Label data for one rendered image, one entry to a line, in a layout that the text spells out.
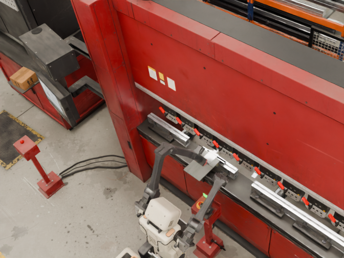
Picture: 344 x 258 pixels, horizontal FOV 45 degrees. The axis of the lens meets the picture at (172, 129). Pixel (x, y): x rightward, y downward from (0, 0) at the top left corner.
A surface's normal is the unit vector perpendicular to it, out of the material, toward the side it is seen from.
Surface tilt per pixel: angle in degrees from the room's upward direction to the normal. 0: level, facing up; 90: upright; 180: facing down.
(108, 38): 90
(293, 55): 0
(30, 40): 0
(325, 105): 90
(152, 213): 48
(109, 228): 0
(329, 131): 90
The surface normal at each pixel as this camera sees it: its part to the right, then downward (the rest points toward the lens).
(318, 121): -0.69, 0.61
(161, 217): -0.58, 0.02
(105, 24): 0.72, 0.47
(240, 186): -0.12, -0.64
